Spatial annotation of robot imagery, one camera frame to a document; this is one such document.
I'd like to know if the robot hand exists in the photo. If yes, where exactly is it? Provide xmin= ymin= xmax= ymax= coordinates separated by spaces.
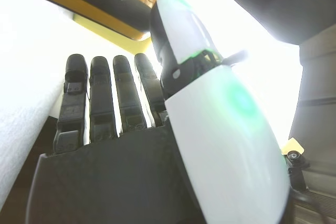
xmin=25 ymin=0 xmax=292 ymax=224

